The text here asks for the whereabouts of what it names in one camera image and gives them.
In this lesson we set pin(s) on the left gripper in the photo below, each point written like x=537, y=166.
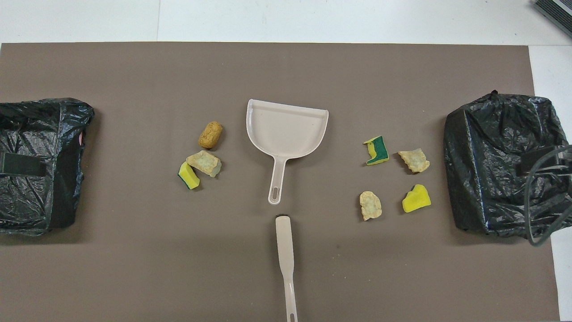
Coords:
x=22, y=164

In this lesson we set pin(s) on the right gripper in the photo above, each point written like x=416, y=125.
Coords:
x=549, y=163

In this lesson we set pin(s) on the beige sponge piece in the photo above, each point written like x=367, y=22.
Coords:
x=370, y=205
x=414, y=161

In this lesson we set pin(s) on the plain yellow sponge piece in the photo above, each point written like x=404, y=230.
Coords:
x=416, y=200

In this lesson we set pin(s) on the yellow sponge green backing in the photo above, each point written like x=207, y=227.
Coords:
x=189, y=176

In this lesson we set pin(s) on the green yellow curved sponge piece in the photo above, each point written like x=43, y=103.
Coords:
x=380, y=150

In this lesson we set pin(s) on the tan sponge chunk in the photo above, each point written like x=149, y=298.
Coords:
x=204, y=162

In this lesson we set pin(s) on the brown cork-like lump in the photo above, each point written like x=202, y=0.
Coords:
x=210, y=135

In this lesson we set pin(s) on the beige plastic dustpan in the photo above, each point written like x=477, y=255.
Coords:
x=286, y=134

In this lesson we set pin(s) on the beige brush black bristles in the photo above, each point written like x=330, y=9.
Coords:
x=284, y=241

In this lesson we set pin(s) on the black bag lined bin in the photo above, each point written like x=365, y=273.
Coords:
x=44, y=120
x=482, y=134

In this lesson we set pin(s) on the grey ribbed device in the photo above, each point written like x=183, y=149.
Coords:
x=558, y=11

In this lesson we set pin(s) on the brown table mat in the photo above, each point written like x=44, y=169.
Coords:
x=134, y=268

